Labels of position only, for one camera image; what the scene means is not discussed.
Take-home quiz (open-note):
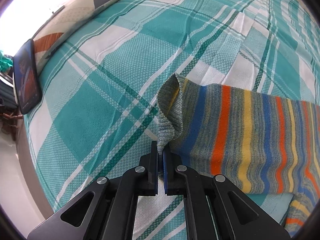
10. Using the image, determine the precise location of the striped multicolour knit sweater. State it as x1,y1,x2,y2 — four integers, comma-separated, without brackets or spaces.
157,74,319,236

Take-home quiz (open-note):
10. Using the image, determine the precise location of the teal white plaid bedspread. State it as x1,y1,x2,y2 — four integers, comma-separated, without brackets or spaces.
24,0,319,237

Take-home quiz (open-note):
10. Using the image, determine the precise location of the patterned beige cushion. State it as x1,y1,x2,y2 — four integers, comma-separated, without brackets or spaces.
32,0,119,74

